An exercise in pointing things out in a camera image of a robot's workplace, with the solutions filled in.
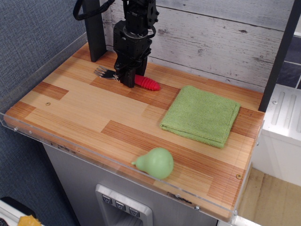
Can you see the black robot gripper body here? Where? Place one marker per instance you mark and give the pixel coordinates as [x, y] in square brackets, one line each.
[129, 46]

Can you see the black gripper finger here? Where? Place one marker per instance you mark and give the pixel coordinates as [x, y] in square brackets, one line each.
[127, 77]
[142, 63]

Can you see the red handled metal fork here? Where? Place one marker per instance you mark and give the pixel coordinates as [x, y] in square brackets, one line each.
[139, 80]

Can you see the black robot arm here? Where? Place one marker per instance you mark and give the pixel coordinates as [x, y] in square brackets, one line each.
[140, 14]

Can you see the green folded towel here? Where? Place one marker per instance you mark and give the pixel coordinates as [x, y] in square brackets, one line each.
[201, 116]

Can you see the green toy pear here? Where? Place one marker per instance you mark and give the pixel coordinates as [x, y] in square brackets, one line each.
[158, 163]

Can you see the grey metal cabinet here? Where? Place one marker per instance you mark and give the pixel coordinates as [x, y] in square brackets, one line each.
[79, 178]

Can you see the silver dispenser button panel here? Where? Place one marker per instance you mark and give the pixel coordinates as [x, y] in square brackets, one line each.
[120, 210]

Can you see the white ribbed appliance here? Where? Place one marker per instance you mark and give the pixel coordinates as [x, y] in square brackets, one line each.
[278, 149]

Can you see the clear acrylic table guard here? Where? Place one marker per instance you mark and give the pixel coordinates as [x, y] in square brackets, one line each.
[110, 124]

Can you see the yellow black object corner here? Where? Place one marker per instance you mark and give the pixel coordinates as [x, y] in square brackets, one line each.
[13, 213]

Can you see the dark right support post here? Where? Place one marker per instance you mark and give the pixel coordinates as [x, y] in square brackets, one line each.
[281, 54]

